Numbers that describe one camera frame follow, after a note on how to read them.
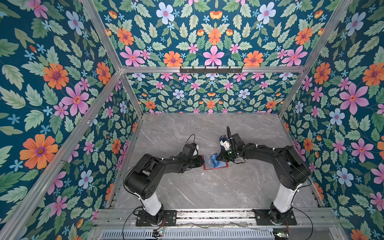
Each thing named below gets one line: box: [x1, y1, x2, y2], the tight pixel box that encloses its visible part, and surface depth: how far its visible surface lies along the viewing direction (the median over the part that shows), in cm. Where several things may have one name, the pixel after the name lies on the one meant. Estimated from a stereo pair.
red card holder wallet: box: [202, 153, 229, 170], surface depth 93 cm
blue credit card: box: [210, 152, 220, 168], surface depth 94 cm
